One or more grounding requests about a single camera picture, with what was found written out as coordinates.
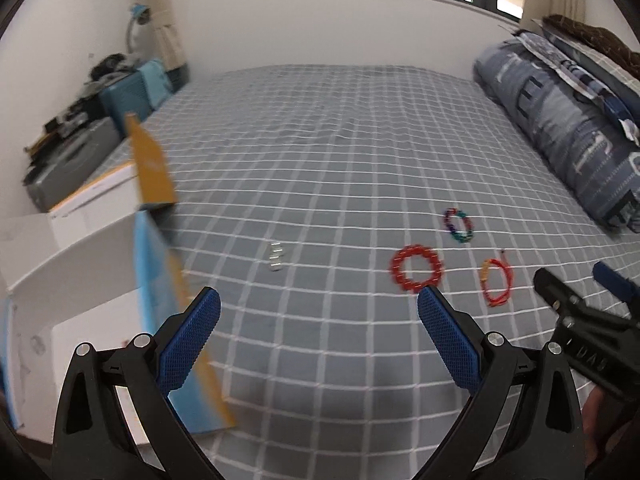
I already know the patterned pillow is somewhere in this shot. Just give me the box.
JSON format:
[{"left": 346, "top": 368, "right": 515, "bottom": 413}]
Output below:
[{"left": 515, "top": 14, "right": 639, "bottom": 145}]

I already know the red cord bracelet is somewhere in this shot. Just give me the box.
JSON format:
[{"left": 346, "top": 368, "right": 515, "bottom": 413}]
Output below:
[{"left": 480, "top": 250, "right": 516, "bottom": 309}]

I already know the clear bead bracelet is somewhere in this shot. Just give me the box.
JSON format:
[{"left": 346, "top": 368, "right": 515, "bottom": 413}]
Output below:
[{"left": 266, "top": 242, "right": 286, "bottom": 273}]

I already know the red bead bracelet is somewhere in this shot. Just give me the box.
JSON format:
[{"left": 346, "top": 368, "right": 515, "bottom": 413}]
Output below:
[{"left": 389, "top": 244, "right": 445, "bottom": 295}]

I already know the teal hard suitcase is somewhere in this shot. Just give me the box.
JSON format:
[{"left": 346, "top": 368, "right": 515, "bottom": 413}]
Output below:
[{"left": 99, "top": 70, "right": 154, "bottom": 138}]

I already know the pile of dark clothes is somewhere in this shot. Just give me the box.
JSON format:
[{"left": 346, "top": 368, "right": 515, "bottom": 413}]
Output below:
[{"left": 89, "top": 53, "right": 141, "bottom": 84}]

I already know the grey hard suitcase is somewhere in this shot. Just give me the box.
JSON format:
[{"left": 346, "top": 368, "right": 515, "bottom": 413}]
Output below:
[{"left": 23, "top": 117, "right": 122, "bottom": 212}]

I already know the blue desk lamp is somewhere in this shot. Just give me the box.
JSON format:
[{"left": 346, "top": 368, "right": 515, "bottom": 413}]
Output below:
[{"left": 126, "top": 3, "right": 151, "bottom": 54}]

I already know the blue grey patterned duvet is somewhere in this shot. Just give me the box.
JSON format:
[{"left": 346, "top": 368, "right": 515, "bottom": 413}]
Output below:
[{"left": 473, "top": 38, "right": 639, "bottom": 233}]

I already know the light blue towel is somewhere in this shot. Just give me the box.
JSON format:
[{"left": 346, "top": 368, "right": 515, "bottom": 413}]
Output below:
[{"left": 138, "top": 58, "right": 174, "bottom": 110}]

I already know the white cardboard box blue yellow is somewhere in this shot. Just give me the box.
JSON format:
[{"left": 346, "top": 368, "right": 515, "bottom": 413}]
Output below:
[{"left": 0, "top": 112, "right": 239, "bottom": 446}]

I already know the grey checked bed sheet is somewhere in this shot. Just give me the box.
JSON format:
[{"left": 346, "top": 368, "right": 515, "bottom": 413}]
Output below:
[{"left": 86, "top": 63, "right": 640, "bottom": 480}]

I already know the beige curtain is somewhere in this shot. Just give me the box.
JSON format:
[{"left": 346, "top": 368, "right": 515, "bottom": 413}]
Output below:
[{"left": 137, "top": 0, "right": 186, "bottom": 70}]

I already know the multicolour bead bracelet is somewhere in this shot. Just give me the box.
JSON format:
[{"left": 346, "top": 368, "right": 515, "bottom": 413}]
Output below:
[{"left": 444, "top": 207, "right": 475, "bottom": 244}]

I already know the right hand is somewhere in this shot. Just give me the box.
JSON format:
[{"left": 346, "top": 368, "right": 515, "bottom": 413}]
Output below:
[{"left": 582, "top": 387, "right": 629, "bottom": 466}]

